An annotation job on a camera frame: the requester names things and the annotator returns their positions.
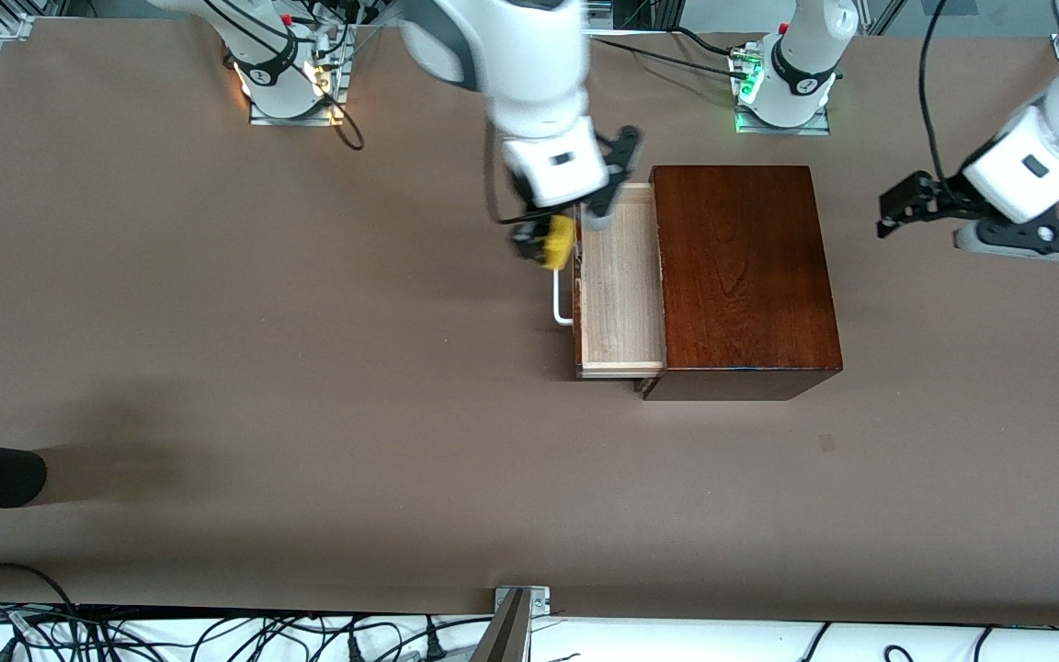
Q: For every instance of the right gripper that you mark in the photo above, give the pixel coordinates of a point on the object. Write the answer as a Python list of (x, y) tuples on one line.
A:
[(526, 241)]

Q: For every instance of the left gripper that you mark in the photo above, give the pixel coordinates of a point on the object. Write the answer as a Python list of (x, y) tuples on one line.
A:
[(945, 199)]

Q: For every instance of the yellow block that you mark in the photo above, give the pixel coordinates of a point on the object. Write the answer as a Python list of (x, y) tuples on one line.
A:
[(559, 244)]

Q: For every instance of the wooden drawer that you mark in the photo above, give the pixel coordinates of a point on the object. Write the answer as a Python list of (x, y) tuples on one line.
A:
[(621, 294)]

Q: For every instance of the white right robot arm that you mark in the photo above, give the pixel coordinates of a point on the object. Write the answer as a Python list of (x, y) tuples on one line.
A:
[(529, 64)]

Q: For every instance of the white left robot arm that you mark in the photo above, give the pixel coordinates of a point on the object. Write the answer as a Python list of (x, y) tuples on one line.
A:
[(810, 46)]

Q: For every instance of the dark brown wooden cabinet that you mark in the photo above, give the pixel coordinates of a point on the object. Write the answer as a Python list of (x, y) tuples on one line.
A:
[(741, 276)]

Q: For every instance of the silver metal box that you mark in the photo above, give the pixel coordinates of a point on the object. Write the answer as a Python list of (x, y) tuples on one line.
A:
[(598, 11)]

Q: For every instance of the brown paper table cover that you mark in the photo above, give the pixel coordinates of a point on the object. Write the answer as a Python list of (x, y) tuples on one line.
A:
[(309, 368)]

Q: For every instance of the black power plug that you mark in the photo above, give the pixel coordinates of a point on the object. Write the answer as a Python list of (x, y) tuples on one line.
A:
[(435, 646), (354, 648)]

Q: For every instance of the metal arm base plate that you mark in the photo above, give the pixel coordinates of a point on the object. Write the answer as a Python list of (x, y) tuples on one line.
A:
[(272, 120), (814, 129)]

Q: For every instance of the aluminium frame strut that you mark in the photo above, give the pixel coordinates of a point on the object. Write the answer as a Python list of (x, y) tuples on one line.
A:
[(883, 14)]

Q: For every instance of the silver metal corner bracket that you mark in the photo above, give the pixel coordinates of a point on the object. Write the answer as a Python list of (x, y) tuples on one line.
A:
[(539, 602)]

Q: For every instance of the dark aluminium profile post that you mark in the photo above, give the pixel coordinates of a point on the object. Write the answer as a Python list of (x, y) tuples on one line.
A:
[(504, 634)]

